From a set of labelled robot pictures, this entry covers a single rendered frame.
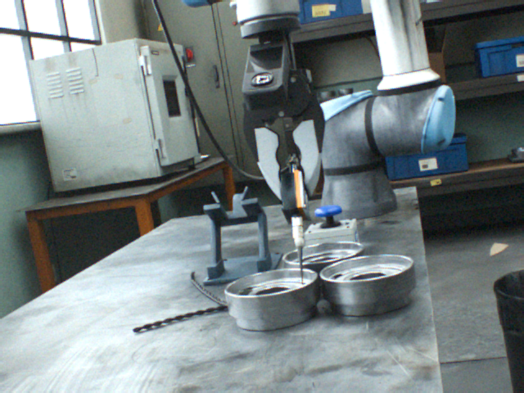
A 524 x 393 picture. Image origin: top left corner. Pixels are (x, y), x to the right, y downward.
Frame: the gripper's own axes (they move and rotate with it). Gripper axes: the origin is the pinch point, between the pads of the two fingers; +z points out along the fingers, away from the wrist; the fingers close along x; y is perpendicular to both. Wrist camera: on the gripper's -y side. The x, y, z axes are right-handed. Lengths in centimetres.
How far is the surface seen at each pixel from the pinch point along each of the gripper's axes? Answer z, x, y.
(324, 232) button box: 8.9, -1.4, 15.4
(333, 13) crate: -60, 2, 349
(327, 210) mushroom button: 6.1, -2.1, 17.0
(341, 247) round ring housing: 9.8, -4.0, 8.5
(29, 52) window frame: -57, 153, 242
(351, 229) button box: 8.9, -5.3, 15.2
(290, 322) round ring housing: 12.6, 1.2, -11.5
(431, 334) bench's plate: 13.1, -13.0, -18.6
